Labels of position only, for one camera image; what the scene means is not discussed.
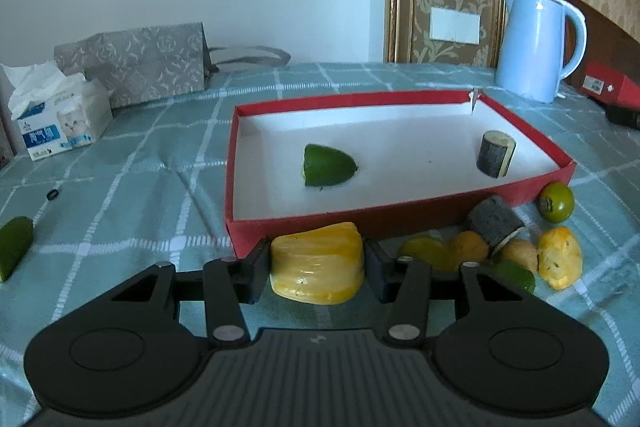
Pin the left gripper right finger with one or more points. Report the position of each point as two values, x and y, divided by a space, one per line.
403 287

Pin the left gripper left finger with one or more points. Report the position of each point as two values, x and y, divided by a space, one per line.
229 283

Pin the green round fruit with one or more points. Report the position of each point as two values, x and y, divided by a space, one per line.
556 202
426 248

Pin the orange brown round fruit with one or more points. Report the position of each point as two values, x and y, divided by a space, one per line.
468 246

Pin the large yellow jackfruit piece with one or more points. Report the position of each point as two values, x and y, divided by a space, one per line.
323 267

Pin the green lime wedge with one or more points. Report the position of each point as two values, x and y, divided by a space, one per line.
515 274

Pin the tan longan fruit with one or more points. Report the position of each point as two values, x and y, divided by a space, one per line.
522 253

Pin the green avocado wedge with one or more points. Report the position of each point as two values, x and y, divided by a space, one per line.
327 166

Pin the small yellow jackfruit piece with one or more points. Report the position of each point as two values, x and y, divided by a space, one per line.
559 258

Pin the cut cucumber piece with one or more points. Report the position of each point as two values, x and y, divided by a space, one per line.
16 237

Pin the red shallow cardboard box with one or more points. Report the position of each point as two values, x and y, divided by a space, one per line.
416 153

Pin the green checked tablecloth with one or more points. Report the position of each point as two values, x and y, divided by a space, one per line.
152 189

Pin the grey patterned paper bag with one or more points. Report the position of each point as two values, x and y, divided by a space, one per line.
149 63

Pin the cat print tissue box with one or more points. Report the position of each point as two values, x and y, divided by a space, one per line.
54 112

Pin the small red box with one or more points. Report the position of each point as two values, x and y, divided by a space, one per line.
610 87

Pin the light blue electric kettle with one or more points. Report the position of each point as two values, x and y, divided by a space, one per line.
544 43

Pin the white wall switch panel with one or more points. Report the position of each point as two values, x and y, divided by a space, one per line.
454 26

